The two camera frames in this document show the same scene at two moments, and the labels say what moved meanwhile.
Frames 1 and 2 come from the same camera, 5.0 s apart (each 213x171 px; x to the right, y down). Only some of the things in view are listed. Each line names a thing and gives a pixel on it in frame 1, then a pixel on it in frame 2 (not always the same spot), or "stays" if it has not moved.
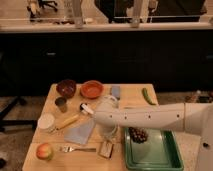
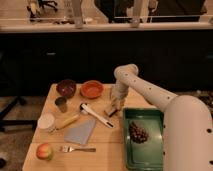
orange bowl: [91, 89] stays
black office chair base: [8, 108] stays
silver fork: [68, 149] stays
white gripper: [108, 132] → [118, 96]
